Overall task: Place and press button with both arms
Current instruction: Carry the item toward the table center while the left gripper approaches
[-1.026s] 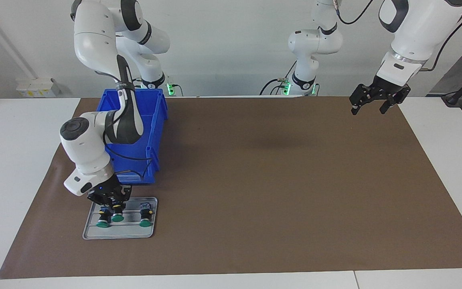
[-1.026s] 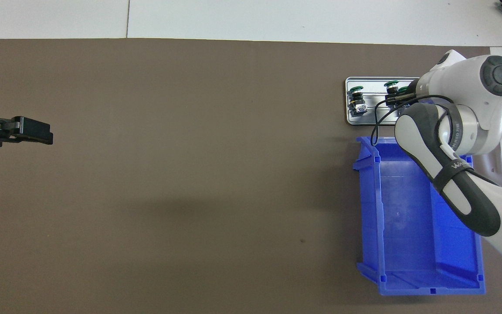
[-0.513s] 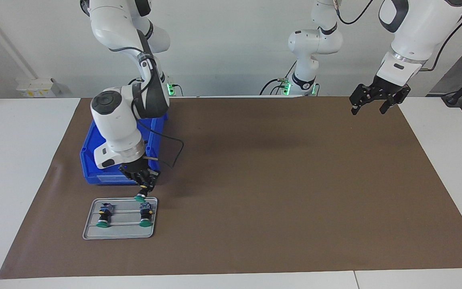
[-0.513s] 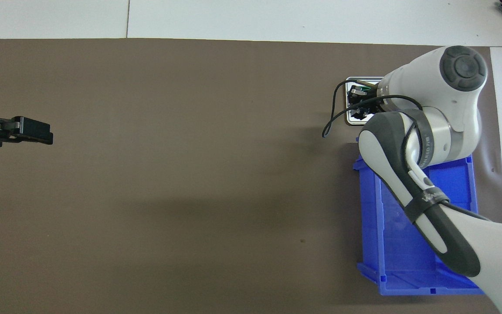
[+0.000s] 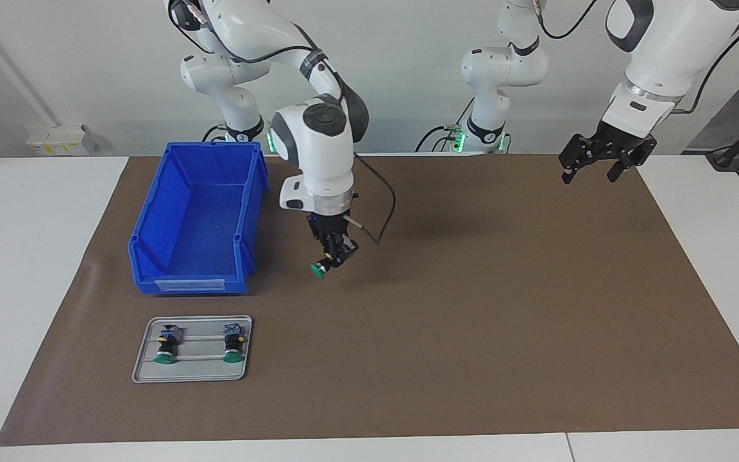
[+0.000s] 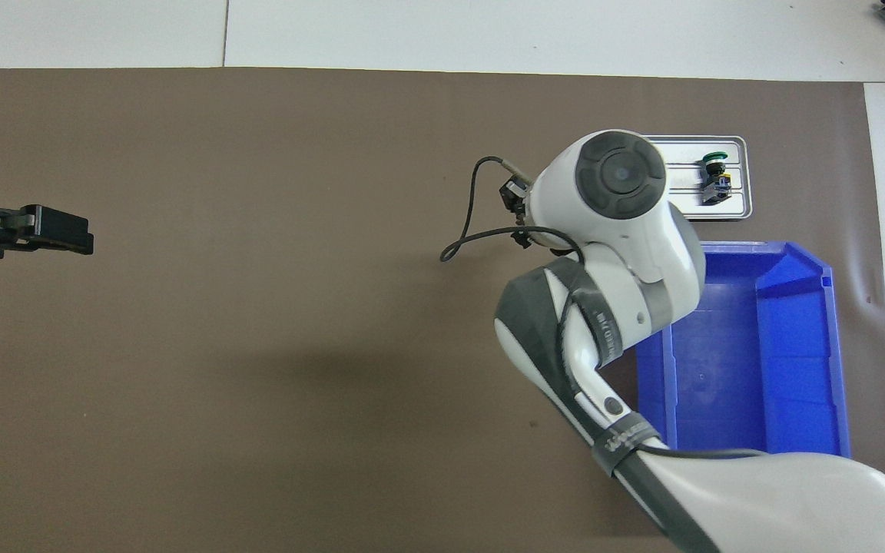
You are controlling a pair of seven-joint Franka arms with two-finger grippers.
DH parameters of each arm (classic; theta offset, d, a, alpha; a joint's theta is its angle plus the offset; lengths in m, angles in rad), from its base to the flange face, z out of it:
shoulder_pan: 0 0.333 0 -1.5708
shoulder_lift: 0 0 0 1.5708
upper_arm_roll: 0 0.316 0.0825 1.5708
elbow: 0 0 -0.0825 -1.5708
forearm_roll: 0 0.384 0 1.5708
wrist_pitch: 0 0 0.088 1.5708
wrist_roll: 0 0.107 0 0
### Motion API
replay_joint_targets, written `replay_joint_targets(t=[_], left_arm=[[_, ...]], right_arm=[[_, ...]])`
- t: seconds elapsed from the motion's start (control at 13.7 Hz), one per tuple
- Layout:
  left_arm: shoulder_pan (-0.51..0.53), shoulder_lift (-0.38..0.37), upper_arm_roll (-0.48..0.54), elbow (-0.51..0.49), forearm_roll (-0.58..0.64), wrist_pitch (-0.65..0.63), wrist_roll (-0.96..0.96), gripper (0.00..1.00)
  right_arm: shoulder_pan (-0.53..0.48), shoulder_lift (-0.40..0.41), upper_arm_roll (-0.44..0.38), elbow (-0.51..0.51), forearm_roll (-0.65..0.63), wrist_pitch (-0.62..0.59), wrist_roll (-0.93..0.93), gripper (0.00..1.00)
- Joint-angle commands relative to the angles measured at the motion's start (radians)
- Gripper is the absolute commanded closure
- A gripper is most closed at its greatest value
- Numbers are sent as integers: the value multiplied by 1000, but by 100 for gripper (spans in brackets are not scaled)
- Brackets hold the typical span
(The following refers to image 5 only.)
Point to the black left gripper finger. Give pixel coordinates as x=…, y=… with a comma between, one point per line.
x=632, y=160
x=573, y=154

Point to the green push button switch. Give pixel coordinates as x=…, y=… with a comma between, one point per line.
x=317, y=271
x=165, y=350

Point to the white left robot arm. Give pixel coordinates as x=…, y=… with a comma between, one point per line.
x=664, y=51

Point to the brown table mat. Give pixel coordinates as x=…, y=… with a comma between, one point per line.
x=472, y=321

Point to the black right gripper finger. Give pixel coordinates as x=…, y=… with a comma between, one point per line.
x=348, y=249
x=328, y=250

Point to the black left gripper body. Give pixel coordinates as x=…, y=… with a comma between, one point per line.
x=613, y=141

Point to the grey metal tray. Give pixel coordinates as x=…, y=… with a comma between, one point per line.
x=199, y=369

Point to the green push button, white base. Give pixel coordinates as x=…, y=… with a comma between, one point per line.
x=233, y=346

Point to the white wall socket box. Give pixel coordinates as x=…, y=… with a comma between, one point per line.
x=61, y=140

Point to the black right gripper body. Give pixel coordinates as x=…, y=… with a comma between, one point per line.
x=328, y=228

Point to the blue plastic storage bin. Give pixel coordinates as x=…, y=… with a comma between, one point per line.
x=196, y=224

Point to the white wall conduit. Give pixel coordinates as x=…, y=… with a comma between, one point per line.
x=10, y=67

